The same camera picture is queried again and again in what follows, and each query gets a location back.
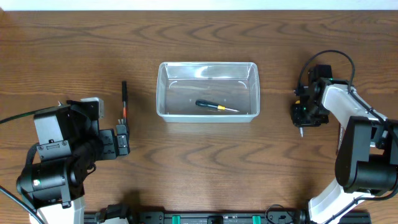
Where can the slim black yellow screwdriver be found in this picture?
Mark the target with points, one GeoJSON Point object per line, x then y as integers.
{"type": "Point", "coordinates": [208, 104]}

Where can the clear plastic container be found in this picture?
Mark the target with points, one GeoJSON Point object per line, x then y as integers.
{"type": "Point", "coordinates": [231, 84]}

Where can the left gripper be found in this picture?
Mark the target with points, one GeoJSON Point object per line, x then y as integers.
{"type": "Point", "coordinates": [109, 144]}

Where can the small claw hammer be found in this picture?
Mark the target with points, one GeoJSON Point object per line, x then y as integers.
{"type": "Point", "coordinates": [125, 103]}

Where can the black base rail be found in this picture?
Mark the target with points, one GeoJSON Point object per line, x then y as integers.
{"type": "Point", "coordinates": [121, 213]}

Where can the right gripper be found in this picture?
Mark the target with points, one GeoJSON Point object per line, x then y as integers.
{"type": "Point", "coordinates": [306, 119]}

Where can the stubby yellow black screwdriver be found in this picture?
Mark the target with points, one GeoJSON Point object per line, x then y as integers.
{"type": "Point", "coordinates": [301, 130]}

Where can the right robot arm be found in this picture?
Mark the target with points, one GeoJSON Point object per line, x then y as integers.
{"type": "Point", "coordinates": [366, 158]}

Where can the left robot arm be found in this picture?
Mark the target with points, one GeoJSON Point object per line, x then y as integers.
{"type": "Point", "coordinates": [70, 143]}

